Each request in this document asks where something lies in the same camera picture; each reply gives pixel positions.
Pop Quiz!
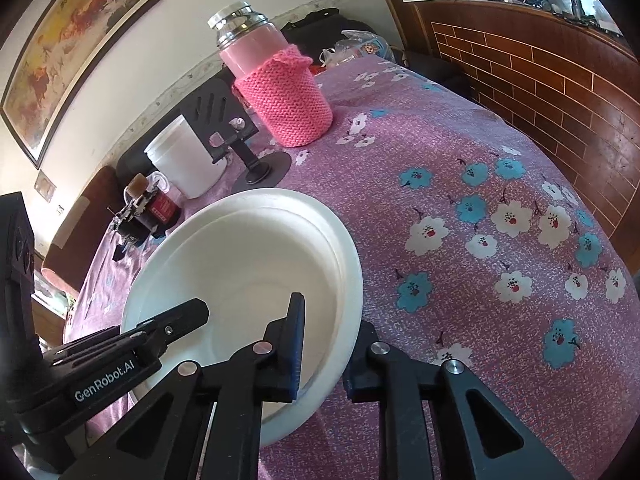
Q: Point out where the brown armchair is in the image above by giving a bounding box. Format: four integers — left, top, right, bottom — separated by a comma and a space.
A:
40, 165, 121, 293

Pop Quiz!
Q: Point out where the purple floral tablecloth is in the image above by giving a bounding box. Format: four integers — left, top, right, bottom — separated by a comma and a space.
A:
62, 55, 640, 480

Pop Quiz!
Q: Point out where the small wall plaque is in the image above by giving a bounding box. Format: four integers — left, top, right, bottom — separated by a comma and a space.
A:
34, 170, 58, 203

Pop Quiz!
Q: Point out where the framed painting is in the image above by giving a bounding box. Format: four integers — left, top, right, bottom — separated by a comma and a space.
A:
0, 0, 165, 170

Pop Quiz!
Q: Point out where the pink thermos with knitted sleeve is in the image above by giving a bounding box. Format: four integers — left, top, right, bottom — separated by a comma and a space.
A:
207, 1, 334, 148

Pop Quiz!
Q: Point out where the white plastic jar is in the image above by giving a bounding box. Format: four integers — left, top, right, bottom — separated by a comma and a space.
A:
144, 115, 228, 199

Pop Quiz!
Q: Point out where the clear plastic bag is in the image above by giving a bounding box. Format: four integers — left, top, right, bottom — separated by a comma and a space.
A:
320, 30, 396, 66

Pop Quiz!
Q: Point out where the black motor with brown spool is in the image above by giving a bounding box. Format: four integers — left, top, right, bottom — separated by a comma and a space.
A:
107, 172, 182, 248

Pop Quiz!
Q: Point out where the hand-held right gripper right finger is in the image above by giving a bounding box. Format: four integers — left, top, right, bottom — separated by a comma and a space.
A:
342, 320, 576, 480

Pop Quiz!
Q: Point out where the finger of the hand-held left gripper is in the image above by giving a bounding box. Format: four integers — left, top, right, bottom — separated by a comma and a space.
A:
120, 298, 210, 361

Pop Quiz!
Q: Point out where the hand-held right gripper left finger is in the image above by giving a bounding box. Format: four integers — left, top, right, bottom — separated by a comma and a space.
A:
60, 292, 307, 480

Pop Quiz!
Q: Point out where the wide white foam bowl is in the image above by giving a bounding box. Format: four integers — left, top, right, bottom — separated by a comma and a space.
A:
120, 187, 363, 448
125, 195, 351, 411

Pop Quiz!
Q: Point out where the black phone stand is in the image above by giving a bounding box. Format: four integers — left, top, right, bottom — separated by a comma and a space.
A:
180, 80, 292, 192

